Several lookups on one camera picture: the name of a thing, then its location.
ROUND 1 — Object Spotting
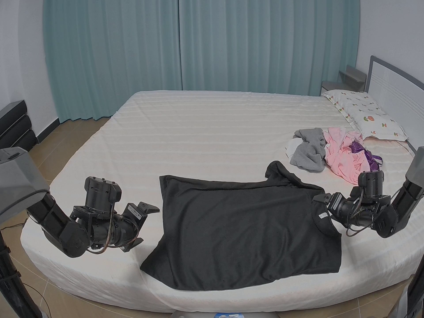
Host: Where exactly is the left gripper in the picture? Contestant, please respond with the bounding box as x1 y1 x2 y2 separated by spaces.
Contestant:
111 203 160 254

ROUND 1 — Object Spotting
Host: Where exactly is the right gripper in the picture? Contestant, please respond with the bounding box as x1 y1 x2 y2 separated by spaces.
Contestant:
326 192 358 227

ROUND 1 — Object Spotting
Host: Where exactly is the black long-sleeved top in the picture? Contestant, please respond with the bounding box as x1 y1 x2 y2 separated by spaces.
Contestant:
140 160 342 291

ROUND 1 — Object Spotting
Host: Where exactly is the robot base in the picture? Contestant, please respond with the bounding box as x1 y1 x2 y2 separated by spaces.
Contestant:
170 312 252 318

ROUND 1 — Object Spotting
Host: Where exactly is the bed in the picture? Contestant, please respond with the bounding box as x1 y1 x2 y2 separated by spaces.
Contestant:
20 56 424 314

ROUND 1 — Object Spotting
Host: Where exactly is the pink garment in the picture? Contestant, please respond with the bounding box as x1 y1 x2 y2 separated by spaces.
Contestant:
324 127 371 184

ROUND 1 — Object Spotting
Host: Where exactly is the grey garment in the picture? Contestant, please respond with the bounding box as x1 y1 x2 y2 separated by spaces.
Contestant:
290 128 327 173

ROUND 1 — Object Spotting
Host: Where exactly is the purple garment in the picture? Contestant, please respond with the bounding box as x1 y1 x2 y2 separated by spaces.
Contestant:
351 140 383 172

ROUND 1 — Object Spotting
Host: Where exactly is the white garment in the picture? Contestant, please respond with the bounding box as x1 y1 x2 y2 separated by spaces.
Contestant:
286 139 301 160

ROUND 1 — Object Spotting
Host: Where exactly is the white printed pillow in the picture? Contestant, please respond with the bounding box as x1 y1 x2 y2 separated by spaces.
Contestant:
323 90 408 142

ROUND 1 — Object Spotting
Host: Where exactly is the grey bedside table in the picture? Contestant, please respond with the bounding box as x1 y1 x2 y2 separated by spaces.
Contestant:
321 65 366 96

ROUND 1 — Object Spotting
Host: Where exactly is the black chest of drawers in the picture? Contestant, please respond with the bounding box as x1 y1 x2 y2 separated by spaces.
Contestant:
0 100 37 152

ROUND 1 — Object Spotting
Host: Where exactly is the blue-green curtain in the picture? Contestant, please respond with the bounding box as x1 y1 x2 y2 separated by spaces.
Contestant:
179 0 360 96
43 0 184 123

